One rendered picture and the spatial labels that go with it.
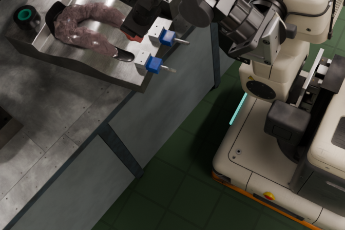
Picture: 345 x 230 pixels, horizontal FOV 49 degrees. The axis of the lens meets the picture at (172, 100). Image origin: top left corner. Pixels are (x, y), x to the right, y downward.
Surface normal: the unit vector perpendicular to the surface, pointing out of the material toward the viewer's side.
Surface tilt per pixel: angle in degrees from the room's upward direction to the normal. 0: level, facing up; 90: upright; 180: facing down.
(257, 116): 0
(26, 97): 0
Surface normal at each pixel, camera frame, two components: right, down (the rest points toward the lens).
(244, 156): -0.14, -0.44
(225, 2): 0.42, -0.12
